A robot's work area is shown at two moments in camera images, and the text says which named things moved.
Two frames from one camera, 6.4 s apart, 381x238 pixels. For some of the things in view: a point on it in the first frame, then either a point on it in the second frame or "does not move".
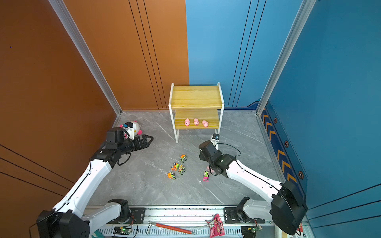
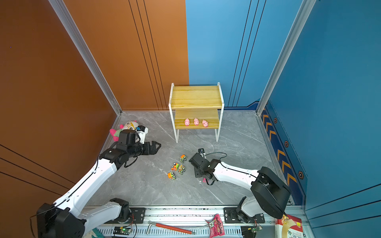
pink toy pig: x=196 y=121 does not move
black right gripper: x=201 y=155 -> x=196 y=174
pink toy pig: x=205 y=123 does not move
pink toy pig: x=187 y=122 does not move
